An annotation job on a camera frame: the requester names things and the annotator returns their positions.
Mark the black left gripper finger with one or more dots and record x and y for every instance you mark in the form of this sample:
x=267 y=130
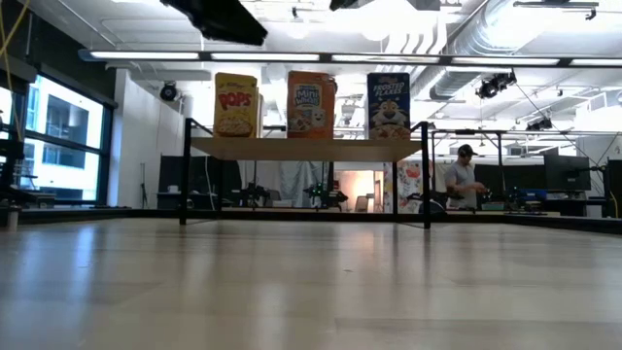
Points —
x=223 y=19

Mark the orange Mini Wheats cereal box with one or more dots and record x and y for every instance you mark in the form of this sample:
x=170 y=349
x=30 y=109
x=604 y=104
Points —
x=311 y=104

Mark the blue Frosted Flakes cereal box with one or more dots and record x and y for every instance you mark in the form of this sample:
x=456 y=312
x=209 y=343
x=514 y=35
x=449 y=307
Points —
x=389 y=107

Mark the background black robot arm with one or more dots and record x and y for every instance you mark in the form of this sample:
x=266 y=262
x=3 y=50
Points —
x=435 y=199
x=255 y=194
x=323 y=197

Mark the long ceiling light bar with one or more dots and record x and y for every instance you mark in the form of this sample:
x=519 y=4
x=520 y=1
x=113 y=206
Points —
x=262 y=57

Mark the round black ceiling speaker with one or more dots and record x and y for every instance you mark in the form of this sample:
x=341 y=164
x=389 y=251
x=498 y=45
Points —
x=168 y=92

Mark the black cabinet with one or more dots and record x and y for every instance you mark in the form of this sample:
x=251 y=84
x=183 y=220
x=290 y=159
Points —
x=204 y=180

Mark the black ceiling spotlight cluster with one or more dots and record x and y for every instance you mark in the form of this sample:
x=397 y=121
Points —
x=539 y=125
x=493 y=85

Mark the cartoon printed banner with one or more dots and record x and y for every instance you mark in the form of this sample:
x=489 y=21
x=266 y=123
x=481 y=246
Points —
x=410 y=180

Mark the large black framed window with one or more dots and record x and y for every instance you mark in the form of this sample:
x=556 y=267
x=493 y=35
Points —
x=63 y=126

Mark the person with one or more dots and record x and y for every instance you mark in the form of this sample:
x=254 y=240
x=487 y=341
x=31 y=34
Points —
x=461 y=180

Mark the black monitor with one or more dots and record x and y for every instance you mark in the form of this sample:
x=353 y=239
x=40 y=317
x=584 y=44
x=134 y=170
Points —
x=566 y=172
x=613 y=189

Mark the silver ceiling duct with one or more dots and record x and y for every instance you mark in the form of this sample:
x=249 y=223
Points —
x=466 y=44

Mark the wooden shelf with black frame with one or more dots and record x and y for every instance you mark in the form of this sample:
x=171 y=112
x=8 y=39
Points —
x=306 y=150

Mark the black table edge rail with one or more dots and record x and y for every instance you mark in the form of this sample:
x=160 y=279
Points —
x=73 y=214

